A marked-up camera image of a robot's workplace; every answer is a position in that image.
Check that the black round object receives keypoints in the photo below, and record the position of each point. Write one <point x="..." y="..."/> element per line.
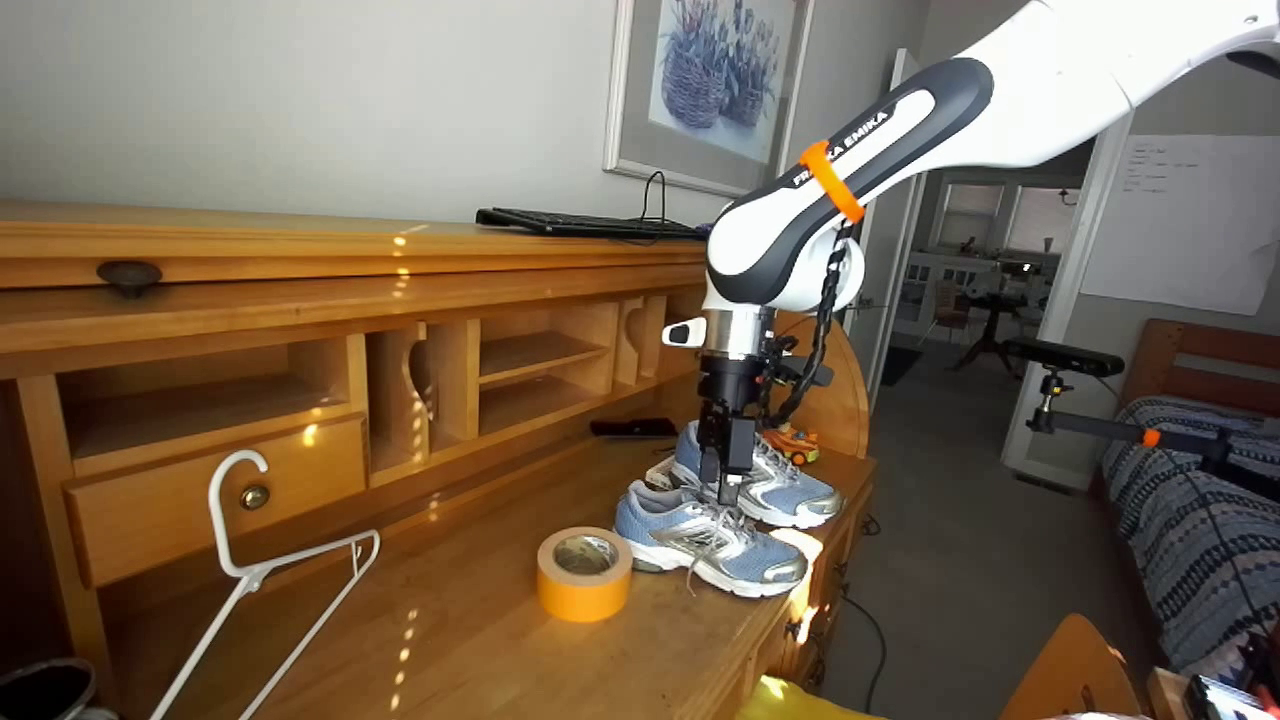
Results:
<point x="43" y="692"/>

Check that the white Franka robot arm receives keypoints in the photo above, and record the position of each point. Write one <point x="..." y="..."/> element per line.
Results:
<point x="1065" y="66"/>

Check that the orange toy car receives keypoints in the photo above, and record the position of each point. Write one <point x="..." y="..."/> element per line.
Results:
<point x="801" y="446"/>

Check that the black stereo camera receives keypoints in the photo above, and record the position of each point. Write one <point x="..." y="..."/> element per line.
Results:
<point x="1065" y="356"/>

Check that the yellow cushion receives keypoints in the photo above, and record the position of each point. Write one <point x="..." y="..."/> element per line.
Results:
<point x="795" y="700"/>

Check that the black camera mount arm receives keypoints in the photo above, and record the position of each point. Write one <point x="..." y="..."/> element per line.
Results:
<point x="1104" y="427"/>

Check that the black remote control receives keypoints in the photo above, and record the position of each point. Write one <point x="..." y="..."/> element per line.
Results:
<point x="632" y="427"/>

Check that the blue grey sneaker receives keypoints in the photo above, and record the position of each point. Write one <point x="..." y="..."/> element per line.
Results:
<point x="721" y="547"/>
<point x="795" y="493"/>

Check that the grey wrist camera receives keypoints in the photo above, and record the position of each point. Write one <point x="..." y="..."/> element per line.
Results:
<point x="687" y="333"/>

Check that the black keyboard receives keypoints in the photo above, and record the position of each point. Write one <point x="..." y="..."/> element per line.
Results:
<point x="574" y="222"/>

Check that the framed flower picture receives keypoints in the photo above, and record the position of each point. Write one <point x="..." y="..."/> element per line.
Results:
<point x="714" y="66"/>

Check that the bed with striped blanket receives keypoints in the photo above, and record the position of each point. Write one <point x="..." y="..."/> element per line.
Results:
<point x="1185" y="535"/>

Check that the wooden roll-top desk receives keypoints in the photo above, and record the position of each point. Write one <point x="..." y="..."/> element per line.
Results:
<point x="465" y="641"/>

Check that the black tripod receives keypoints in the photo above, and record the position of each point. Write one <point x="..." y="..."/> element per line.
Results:
<point x="995" y="309"/>

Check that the orange tape roll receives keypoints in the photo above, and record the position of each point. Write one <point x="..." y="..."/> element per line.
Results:
<point x="582" y="595"/>

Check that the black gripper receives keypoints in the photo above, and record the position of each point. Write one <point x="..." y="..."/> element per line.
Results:
<point x="732" y="386"/>

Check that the white whiteboard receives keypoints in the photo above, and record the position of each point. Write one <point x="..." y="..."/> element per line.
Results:
<point x="1185" y="224"/>

